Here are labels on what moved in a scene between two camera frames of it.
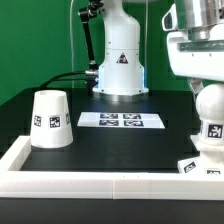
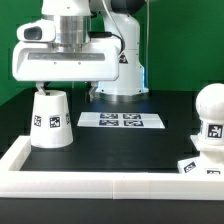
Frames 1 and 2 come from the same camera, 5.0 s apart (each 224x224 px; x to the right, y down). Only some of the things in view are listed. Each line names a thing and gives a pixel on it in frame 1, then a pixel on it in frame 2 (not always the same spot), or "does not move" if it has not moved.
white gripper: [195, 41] to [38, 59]
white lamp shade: [51, 125] does not move
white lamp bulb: [210, 109] does not move
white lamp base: [210, 159] does not move
